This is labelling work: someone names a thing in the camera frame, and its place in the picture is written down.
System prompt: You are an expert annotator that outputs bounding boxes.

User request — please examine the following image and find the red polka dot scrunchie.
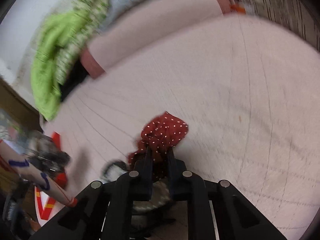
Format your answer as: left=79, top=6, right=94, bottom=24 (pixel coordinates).
left=128, top=112, right=189, bottom=168

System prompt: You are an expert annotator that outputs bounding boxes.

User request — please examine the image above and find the white sleeved left forearm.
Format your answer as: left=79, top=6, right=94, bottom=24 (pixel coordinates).
left=1, top=140, right=78, bottom=207

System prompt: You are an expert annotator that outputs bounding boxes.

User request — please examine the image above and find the red tray with white base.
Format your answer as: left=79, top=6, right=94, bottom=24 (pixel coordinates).
left=34, top=130, right=68, bottom=228

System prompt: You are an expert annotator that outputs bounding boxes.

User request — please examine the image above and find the bright green quilt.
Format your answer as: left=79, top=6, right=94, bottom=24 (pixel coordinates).
left=30, top=11, right=89, bottom=122

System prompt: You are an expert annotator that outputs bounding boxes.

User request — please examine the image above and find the green white patterned blanket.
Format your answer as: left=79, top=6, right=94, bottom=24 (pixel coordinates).
left=55, top=0, right=109, bottom=85

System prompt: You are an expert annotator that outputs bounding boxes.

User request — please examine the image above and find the pink bolster with maroon ends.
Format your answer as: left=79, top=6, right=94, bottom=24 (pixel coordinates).
left=80, top=0, right=231, bottom=79

